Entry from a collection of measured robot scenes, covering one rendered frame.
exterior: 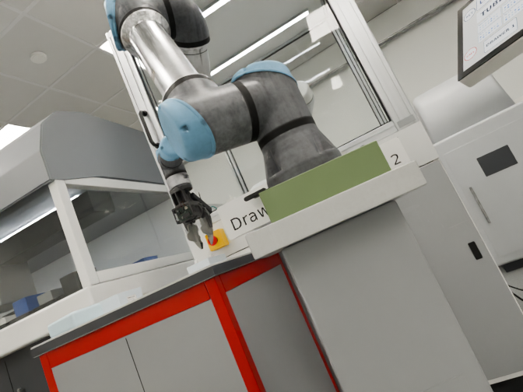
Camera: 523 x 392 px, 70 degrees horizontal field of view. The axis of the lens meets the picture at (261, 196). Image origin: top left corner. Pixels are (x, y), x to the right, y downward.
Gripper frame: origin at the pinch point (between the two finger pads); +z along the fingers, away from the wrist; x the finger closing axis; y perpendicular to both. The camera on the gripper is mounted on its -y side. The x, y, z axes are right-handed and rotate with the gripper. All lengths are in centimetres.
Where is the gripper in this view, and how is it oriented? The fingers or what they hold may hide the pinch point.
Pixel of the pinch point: (206, 243)
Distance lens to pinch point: 125.8
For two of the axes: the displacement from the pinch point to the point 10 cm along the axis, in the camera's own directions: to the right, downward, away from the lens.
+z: 4.0, 9.0, -1.7
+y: -3.4, -0.2, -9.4
